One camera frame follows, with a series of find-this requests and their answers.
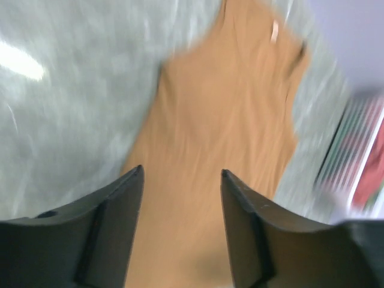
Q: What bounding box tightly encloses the tan ribbed tank top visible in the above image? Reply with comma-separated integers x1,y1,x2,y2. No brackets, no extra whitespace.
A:
124,1,309,287

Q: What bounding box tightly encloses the red tank top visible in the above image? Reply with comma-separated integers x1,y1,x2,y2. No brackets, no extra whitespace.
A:
352,122,383,209

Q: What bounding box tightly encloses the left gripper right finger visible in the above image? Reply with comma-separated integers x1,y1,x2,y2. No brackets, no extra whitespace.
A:
221,170,383,287

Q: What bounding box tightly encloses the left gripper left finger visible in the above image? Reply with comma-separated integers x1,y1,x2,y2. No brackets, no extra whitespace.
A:
1,166,144,287

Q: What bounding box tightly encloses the white plastic laundry basket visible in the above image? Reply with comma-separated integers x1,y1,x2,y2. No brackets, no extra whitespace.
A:
314,91,383,219

